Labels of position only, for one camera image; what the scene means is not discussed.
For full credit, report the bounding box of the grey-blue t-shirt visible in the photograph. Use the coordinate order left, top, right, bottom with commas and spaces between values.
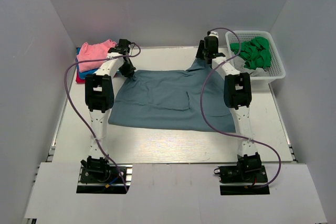
108, 59, 235, 133

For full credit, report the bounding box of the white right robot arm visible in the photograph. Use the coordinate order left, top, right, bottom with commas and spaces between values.
215, 59, 262, 182

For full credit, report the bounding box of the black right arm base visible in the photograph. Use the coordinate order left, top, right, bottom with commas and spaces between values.
214, 165, 270, 196

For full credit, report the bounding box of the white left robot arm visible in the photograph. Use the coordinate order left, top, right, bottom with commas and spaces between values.
85, 57, 135, 164

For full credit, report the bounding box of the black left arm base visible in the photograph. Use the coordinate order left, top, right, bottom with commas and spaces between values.
76, 160, 132, 195

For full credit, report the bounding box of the grey t-shirt in basket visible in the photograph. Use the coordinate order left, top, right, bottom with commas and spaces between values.
233, 56, 269, 77

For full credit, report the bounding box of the pink folded t-shirt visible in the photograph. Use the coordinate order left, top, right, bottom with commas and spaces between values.
77, 39, 117, 72

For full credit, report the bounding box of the blue folded t-shirt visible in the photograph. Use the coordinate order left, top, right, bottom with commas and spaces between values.
75, 47, 121, 78

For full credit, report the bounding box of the green t-shirt in basket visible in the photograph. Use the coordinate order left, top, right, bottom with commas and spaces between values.
229, 36, 272, 70

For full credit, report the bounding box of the red folded t-shirt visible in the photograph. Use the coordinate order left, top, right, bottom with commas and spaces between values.
76, 64, 90, 84

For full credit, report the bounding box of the white plastic laundry basket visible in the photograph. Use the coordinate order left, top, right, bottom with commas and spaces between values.
229, 30, 286, 83

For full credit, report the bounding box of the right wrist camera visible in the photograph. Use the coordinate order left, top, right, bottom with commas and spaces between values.
204, 31, 225, 59

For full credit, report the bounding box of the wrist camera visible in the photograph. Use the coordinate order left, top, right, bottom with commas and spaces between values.
204, 31, 225, 59
108, 39, 132, 55

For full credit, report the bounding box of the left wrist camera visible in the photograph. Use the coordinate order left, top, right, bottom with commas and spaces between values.
108, 39, 132, 55

